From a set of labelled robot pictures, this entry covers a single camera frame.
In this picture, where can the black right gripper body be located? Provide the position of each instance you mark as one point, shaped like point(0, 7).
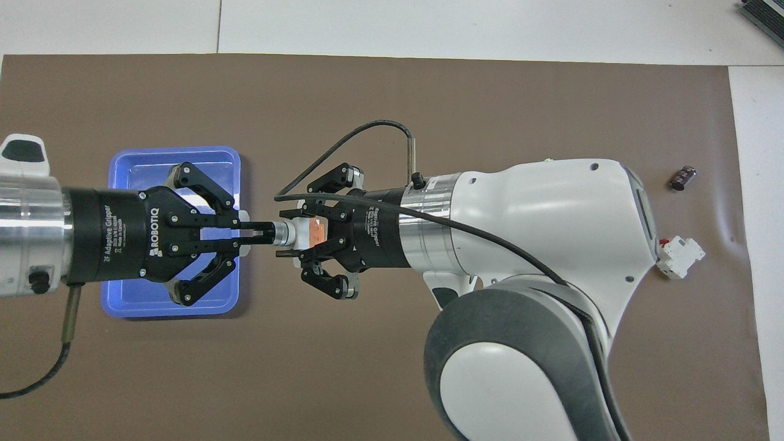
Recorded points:
point(383, 229)

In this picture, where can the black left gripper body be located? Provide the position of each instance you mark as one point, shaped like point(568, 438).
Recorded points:
point(110, 236)

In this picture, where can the orange selector switch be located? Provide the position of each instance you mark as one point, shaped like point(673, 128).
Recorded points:
point(317, 233)

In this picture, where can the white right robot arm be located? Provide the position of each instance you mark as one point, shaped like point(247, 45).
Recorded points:
point(539, 220)

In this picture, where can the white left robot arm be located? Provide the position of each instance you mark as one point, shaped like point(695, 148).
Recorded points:
point(30, 233)

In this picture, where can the blue plastic tray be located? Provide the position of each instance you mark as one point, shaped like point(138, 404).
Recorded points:
point(135, 300)

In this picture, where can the brown table mat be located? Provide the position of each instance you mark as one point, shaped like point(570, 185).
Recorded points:
point(392, 92)

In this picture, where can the white circuit breaker red lever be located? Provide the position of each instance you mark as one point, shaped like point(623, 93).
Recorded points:
point(683, 257)

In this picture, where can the grey ribbed device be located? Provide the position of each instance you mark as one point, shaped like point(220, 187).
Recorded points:
point(765, 15)

